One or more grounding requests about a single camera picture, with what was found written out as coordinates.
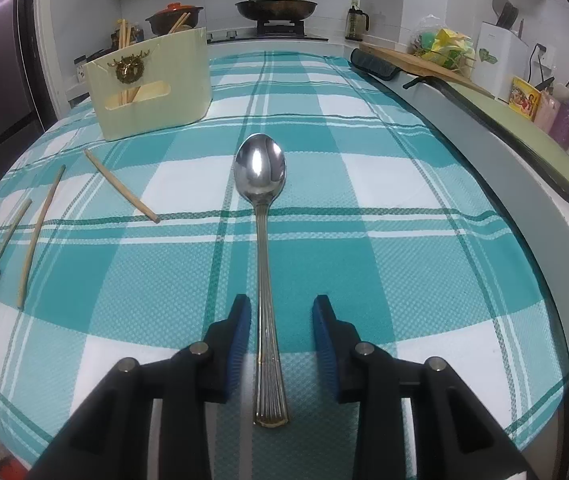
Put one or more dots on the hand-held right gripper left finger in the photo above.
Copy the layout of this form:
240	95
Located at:
237	360

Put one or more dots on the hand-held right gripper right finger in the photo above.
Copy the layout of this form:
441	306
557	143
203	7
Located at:
325	355

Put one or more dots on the metal spoon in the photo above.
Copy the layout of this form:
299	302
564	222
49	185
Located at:
259	170

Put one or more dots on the cream utensil holder box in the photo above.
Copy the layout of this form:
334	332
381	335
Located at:
174	95

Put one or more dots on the teal white plaid tablecloth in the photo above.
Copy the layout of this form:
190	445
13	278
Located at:
389	260

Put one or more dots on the small spice jar set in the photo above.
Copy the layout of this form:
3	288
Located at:
80	67

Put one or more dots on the dark sauce bottle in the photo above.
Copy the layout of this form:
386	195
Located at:
138	32

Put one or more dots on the black ribbed mat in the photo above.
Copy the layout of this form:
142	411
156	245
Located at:
374	65

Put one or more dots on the green cutting board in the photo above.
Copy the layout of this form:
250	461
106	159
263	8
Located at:
514	125

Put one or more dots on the wooden cutting board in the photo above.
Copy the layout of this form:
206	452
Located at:
414	62

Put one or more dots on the black clay pot red lid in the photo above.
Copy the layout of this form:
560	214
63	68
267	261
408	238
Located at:
164	17

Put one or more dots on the black gas stove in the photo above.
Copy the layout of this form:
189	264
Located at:
234	37

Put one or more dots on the yellow printed mug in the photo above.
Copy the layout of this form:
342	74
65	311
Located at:
524	100

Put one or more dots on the pink cup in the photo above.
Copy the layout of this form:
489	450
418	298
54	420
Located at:
547	112

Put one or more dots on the purple bottle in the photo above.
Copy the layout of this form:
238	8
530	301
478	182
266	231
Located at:
564	125

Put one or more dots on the clear bag yellow green contents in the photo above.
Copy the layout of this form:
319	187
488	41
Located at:
444	45

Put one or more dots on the dark glass jug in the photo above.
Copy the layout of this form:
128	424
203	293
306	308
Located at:
356	22

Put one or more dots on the white knife block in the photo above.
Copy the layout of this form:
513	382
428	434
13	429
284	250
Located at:
499	70

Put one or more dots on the dark wok with lid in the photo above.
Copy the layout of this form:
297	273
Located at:
274	9

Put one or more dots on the black spatula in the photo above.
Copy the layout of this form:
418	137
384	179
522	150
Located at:
503	10

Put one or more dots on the wall socket with plug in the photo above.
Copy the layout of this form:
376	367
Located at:
539	55

